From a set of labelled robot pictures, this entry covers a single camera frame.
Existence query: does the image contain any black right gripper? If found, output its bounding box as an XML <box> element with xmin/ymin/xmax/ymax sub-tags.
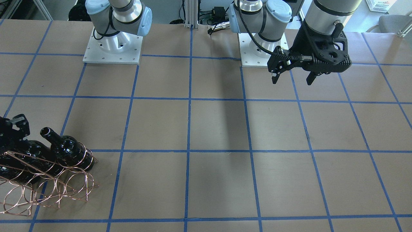
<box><xmin>0</xmin><ymin>114</ymin><xmax>30</xmax><ymax>152</ymax></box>

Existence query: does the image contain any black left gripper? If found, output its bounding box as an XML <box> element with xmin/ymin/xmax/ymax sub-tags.
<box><xmin>267</xmin><ymin>24</ymin><xmax>352</xmax><ymax>86</ymax></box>

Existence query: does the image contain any dark wine bottle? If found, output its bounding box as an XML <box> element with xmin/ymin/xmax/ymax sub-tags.
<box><xmin>11</xmin><ymin>140</ymin><xmax>64</xmax><ymax>184</ymax></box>
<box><xmin>40</xmin><ymin>127</ymin><xmax>94</xmax><ymax>171</ymax></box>

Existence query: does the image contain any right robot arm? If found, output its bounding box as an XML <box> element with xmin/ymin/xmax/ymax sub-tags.
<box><xmin>1</xmin><ymin>0</ymin><xmax>151</xmax><ymax>152</ymax></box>

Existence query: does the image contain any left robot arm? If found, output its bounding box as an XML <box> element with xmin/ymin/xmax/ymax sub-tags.
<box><xmin>229</xmin><ymin>0</ymin><xmax>361</xmax><ymax>85</ymax></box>

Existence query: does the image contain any dark wine bottle in rack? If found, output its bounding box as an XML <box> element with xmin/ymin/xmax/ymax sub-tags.
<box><xmin>40</xmin><ymin>127</ymin><xmax>94</xmax><ymax>171</ymax></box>

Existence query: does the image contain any black power adapter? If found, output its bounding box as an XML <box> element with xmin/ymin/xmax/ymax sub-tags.
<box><xmin>212</xmin><ymin>6</ymin><xmax>226</xmax><ymax>21</ymax></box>

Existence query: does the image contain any black braided cable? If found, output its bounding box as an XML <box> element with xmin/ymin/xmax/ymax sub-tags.
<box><xmin>234</xmin><ymin>0</ymin><xmax>313</xmax><ymax>61</ymax></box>

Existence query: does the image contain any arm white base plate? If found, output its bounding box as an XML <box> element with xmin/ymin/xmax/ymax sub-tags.
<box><xmin>238</xmin><ymin>33</ymin><xmax>289</xmax><ymax>68</ymax></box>
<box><xmin>83</xmin><ymin>28</ymin><xmax>143</xmax><ymax>65</ymax></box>

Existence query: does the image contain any copper wire wine rack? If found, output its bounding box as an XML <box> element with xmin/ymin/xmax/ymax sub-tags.
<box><xmin>1</xmin><ymin>151</ymin><xmax>99</xmax><ymax>217</ymax></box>

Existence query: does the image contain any aluminium frame post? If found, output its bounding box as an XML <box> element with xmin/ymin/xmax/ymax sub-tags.
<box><xmin>183</xmin><ymin>0</ymin><xmax>200</xmax><ymax>30</ymax></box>

